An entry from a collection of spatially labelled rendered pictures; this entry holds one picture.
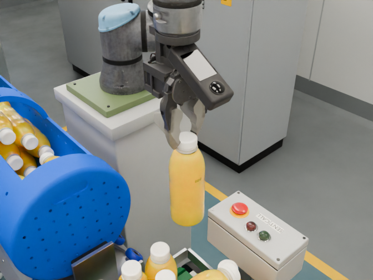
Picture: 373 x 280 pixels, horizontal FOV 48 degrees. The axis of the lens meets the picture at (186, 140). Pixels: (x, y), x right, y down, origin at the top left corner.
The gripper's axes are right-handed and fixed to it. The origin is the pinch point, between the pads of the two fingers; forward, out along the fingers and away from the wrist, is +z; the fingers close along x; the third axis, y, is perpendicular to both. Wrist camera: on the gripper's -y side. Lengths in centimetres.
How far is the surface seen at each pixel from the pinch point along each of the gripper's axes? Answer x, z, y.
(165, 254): 7.3, 23.4, -2.0
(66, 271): 21.3, 34.9, 16.6
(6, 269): 30, 46, 36
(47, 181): 20.3, 9.9, 17.7
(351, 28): -250, 68, 101
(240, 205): -12.9, 21.7, -3.4
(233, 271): 3.0, 18.7, -16.1
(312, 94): -246, 130, 120
